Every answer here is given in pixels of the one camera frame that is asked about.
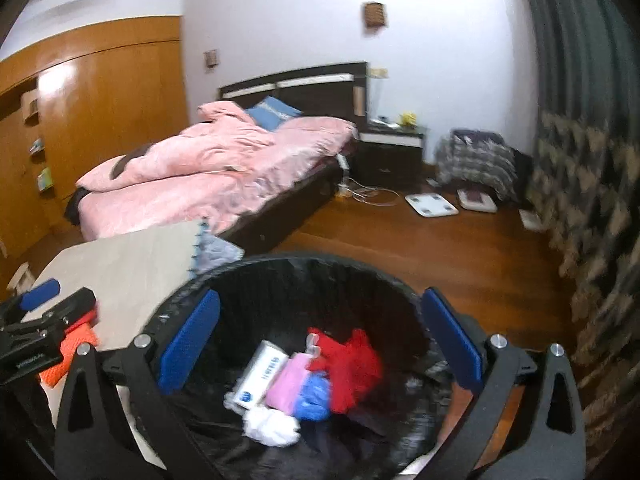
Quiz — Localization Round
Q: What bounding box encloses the white cable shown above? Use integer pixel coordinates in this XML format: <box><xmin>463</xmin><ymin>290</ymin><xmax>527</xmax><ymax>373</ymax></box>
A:
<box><xmin>345</xmin><ymin>180</ymin><xmax>401</xmax><ymax>208</ymax></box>

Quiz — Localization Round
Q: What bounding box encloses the black bin with bag liner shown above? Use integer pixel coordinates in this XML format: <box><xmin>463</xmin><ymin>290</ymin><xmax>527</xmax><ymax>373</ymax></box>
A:
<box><xmin>137</xmin><ymin>252</ymin><xmax>506</xmax><ymax>480</ymax></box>

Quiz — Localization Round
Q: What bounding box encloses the white plastic bag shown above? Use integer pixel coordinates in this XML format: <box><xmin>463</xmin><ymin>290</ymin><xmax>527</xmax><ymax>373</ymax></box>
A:
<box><xmin>242</xmin><ymin>406</ymin><xmax>301</xmax><ymax>448</ymax></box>

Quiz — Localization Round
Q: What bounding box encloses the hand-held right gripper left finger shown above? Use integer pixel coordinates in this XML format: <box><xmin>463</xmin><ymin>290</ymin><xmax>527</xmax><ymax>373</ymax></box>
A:
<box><xmin>54</xmin><ymin>287</ymin><xmax>222</xmax><ymax>480</ymax></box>

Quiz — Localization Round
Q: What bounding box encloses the wooden wardrobe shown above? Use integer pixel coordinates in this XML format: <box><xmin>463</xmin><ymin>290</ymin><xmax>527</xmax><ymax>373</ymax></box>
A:
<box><xmin>0</xmin><ymin>15</ymin><xmax>193</xmax><ymax>261</ymax></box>

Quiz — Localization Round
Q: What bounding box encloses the blue plastic bag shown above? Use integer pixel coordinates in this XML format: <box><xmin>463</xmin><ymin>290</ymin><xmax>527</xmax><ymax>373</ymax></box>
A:
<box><xmin>292</xmin><ymin>372</ymin><xmax>333</xmax><ymax>423</ymax></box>

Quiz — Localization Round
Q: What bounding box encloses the pink quilt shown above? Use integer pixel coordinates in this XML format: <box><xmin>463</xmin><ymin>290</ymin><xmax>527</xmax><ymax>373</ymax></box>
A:
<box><xmin>75</xmin><ymin>101</ymin><xmax>276</xmax><ymax>193</ymax></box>

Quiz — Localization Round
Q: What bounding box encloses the dark wooden headboard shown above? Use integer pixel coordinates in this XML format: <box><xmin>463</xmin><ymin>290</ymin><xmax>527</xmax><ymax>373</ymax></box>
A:
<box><xmin>217</xmin><ymin>61</ymin><xmax>370</xmax><ymax>126</ymax></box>

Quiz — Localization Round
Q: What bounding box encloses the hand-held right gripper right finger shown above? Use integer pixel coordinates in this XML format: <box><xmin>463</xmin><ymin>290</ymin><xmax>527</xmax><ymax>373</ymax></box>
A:
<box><xmin>421</xmin><ymin>287</ymin><xmax>587</xmax><ymax>480</ymax></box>

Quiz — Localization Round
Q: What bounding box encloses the blue pillow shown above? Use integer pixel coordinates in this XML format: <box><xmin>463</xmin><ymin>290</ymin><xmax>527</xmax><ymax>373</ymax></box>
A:
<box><xmin>245</xmin><ymin>96</ymin><xmax>303</xmax><ymax>131</ymax></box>

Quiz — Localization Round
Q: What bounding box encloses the beige fringed tablecloth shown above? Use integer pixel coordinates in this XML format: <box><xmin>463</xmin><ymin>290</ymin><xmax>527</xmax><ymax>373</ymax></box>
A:
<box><xmin>35</xmin><ymin>220</ymin><xmax>246</xmax><ymax>356</ymax></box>

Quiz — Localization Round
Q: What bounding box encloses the black garment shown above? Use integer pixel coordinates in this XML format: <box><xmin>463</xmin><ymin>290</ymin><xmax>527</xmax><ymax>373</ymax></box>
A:
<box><xmin>64</xmin><ymin>187</ymin><xmax>88</xmax><ymax>226</ymax></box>

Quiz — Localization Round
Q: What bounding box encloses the pink packet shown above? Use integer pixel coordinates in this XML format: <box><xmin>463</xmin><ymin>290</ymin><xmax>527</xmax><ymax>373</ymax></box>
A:
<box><xmin>264</xmin><ymin>352</ymin><xmax>313</xmax><ymax>413</ymax></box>

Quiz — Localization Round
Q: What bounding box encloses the red cloth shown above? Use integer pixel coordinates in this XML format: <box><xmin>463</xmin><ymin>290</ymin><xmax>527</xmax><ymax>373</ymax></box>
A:
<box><xmin>306</xmin><ymin>327</ymin><xmax>385</xmax><ymax>415</ymax></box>

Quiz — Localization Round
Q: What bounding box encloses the white bathroom scale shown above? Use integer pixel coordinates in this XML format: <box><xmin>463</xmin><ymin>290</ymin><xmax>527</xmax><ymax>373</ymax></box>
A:
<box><xmin>404</xmin><ymin>191</ymin><xmax>460</xmax><ymax>218</ymax></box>

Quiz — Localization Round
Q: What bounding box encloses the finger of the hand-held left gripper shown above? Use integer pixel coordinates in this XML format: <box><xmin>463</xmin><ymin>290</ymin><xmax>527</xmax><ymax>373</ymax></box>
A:
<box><xmin>15</xmin><ymin>287</ymin><xmax>97</xmax><ymax>346</ymax></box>
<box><xmin>0</xmin><ymin>280</ymin><xmax>61</xmax><ymax>323</ymax></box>

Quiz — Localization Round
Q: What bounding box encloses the bed with pink sheet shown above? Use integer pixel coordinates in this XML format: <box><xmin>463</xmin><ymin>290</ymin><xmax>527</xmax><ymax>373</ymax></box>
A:
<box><xmin>64</xmin><ymin>61</ymin><xmax>371</xmax><ymax>243</ymax></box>

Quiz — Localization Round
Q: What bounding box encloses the white box with blue label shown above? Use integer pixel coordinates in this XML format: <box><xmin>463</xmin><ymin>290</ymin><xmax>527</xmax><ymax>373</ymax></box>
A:
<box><xmin>225</xmin><ymin>341</ymin><xmax>291</xmax><ymax>411</ymax></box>

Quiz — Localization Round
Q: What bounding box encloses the patterned curtain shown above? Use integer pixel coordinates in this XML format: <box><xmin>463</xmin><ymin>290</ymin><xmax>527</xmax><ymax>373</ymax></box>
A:
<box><xmin>520</xmin><ymin>0</ymin><xmax>640</xmax><ymax>461</ymax></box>

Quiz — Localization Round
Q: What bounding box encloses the orange foam net sleeve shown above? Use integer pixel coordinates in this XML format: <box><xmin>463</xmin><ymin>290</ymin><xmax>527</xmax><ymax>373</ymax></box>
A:
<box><xmin>39</xmin><ymin>310</ymin><xmax>101</xmax><ymax>388</ymax></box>

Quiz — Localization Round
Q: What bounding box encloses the white and brown scale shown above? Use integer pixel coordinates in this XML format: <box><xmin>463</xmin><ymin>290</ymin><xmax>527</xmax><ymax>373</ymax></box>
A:
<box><xmin>457</xmin><ymin>187</ymin><xmax>498</xmax><ymax>213</ymax></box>

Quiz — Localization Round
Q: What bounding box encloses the dark nightstand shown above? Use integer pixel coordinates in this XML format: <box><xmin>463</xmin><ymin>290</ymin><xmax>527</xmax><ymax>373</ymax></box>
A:
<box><xmin>357</xmin><ymin>125</ymin><xmax>428</xmax><ymax>193</ymax></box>

